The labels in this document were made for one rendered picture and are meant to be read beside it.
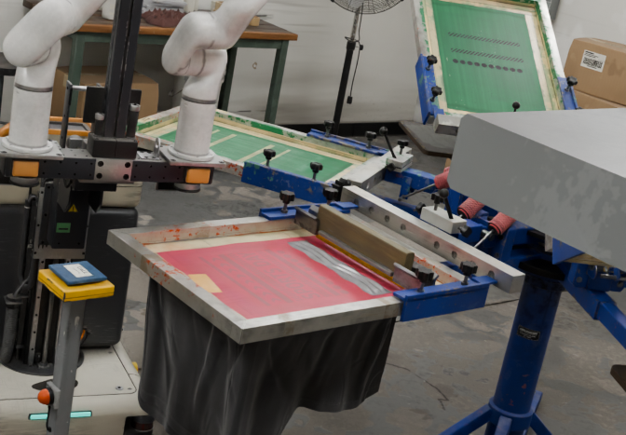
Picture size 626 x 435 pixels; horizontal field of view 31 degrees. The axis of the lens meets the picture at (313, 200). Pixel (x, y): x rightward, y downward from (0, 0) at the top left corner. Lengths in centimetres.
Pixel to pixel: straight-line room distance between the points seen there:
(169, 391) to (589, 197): 268
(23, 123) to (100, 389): 104
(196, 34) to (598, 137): 261
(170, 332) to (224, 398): 25
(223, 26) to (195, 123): 29
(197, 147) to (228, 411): 74
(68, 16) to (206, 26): 35
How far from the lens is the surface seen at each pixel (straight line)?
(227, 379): 267
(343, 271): 293
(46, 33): 274
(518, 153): 25
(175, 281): 262
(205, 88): 298
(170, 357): 287
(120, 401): 356
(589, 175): 24
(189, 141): 301
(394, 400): 447
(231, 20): 286
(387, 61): 828
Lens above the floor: 200
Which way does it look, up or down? 18 degrees down
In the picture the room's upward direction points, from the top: 11 degrees clockwise
